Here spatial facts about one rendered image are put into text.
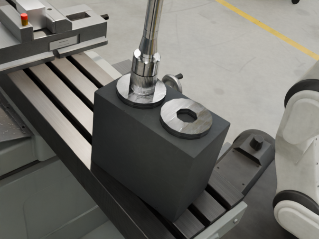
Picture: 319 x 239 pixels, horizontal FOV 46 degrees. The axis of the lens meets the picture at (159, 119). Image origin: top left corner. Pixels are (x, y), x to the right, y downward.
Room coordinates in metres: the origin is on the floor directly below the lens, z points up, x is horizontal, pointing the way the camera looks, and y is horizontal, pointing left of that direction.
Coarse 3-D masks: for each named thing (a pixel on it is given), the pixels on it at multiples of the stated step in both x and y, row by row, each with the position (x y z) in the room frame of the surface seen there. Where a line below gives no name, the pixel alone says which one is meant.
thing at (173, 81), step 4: (164, 76) 1.24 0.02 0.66; (168, 76) 1.23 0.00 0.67; (172, 76) 1.22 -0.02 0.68; (176, 76) 1.23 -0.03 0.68; (180, 76) 1.24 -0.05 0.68; (164, 80) 1.24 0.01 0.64; (168, 80) 1.23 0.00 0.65; (172, 80) 1.21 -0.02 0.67; (176, 80) 1.20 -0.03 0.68; (168, 84) 1.23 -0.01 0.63; (172, 84) 1.21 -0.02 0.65; (176, 84) 1.19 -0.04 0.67; (180, 84) 1.20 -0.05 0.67; (176, 88) 1.20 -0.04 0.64; (180, 88) 1.18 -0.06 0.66; (180, 92) 1.18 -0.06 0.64
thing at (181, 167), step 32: (96, 96) 0.50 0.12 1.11; (128, 96) 0.50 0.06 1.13; (160, 96) 0.52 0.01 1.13; (96, 128) 0.50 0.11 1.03; (128, 128) 0.46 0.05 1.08; (160, 128) 0.45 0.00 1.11; (192, 128) 0.45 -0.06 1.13; (224, 128) 0.48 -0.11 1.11; (96, 160) 0.50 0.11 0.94; (128, 160) 0.46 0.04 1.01; (160, 160) 0.43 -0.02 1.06; (192, 160) 0.40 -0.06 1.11; (160, 192) 0.42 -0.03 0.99; (192, 192) 0.44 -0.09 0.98
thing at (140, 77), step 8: (136, 64) 0.51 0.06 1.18; (136, 72) 0.51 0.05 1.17; (144, 72) 0.51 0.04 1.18; (152, 72) 0.51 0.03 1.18; (136, 80) 0.51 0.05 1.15; (144, 80) 0.51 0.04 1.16; (152, 80) 0.51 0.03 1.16; (136, 88) 0.51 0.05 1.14; (144, 88) 0.51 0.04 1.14; (152, 88) 0.52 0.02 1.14
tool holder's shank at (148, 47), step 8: (152, 0) 0.52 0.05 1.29; (160, 0) 0.52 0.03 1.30; (152, 8) 0.52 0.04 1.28; (160, 8) 0.52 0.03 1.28; (152, 16) 0.52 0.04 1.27; (160, 16) 0.53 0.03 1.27; (144, 24) 0.53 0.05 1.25; (152, 24) 0.52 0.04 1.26; (144, 32) 0.52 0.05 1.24; (152, 32) 0.52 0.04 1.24; (144, 40) 0.52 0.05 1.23; (152, 40) 0.52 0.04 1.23; (144, 48) 0.52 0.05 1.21; (152, 48) 0.52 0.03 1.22; (144, 56) 0.52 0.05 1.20; (152, 56) 0.52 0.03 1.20
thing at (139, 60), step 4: (136, 52) 0.53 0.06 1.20; (140, 52) 0.53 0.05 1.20; (136, 56) 0.52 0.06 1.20; (140, 56) 0.52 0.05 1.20; (156, 56) 0.53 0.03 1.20; (160, 56) 0.53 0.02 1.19; (136, 60) 0.51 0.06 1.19; (140, 60) 0.51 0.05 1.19; (144, 60) 0.51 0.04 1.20; (148, 60) 0.51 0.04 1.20; (152, 60) 0.52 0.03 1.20; (156, 60) 0.52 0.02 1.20; (140, 64) 0.51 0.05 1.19; (144, 64) 0.51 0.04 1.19; (148, 64) 0.51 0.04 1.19; (152, 64) 0.51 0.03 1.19; (156, 64) 0.52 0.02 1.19
